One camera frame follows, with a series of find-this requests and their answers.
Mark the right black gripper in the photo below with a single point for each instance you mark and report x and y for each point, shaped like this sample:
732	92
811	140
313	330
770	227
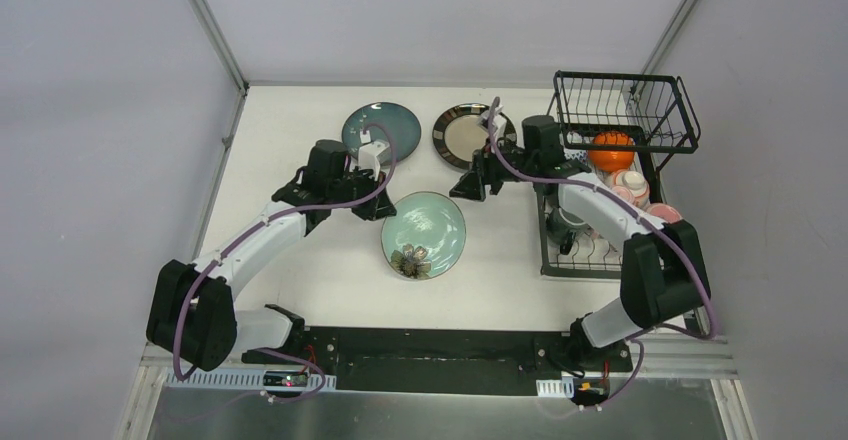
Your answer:
471	185

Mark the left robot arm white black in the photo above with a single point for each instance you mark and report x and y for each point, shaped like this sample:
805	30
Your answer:
193	314

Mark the orange bowl white inside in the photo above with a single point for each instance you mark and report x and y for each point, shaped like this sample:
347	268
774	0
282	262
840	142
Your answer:
608	160

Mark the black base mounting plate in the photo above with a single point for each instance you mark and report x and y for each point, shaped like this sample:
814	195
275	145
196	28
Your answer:
464	362

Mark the black wire dish rack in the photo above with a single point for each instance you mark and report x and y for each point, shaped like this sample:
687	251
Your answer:
654	111

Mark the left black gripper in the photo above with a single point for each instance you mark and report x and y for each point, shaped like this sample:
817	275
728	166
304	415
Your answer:
365	189

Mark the teal flower plate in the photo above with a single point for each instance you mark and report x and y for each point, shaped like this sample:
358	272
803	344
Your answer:
425	238

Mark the pink cup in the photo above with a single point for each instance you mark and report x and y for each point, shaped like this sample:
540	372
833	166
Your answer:
625	194

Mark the dark red cup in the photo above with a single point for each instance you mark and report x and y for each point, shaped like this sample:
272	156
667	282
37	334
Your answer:
661	213

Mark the dark blue plate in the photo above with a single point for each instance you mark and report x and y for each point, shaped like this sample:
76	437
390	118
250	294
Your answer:
400	122

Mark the dark green mug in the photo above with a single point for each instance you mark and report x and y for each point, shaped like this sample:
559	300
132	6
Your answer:
563	225

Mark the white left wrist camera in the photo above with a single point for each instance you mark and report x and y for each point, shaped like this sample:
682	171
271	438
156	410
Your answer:
328	170

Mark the black striped rim plate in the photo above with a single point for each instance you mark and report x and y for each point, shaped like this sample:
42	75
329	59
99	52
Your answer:
456	134

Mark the orange floral pattern bowl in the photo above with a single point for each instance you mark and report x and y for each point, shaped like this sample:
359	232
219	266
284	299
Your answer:
635	182

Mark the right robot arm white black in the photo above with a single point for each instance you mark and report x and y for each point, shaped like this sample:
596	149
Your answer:
662	268

